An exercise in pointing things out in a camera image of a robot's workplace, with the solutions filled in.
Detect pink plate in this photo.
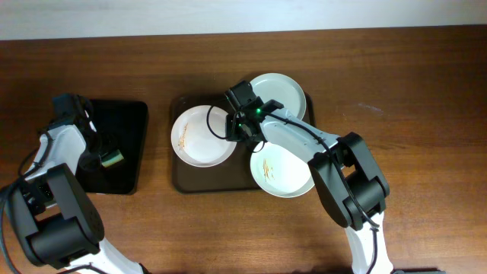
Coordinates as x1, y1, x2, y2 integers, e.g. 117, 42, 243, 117
170, 105, 237, 167

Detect light blue-grey plate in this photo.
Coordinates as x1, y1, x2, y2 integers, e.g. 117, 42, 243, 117
250, 73, 307, 119

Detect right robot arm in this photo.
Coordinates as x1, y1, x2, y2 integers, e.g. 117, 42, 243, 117
227, 98, 393, 273

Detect white cream plate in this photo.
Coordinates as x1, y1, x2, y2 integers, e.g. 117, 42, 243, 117
250, 142, 314, 198

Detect brown serving tray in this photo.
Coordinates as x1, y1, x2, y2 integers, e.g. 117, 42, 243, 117
169, 93, 317, 195

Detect green yellow sponge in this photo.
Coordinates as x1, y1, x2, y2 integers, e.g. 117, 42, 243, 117
101, 149, 125, 168

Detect black tray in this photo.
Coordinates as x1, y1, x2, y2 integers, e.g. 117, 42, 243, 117
76, 100, 148, 195

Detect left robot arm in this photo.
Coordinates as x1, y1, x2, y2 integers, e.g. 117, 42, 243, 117
1, 110, 147, 273

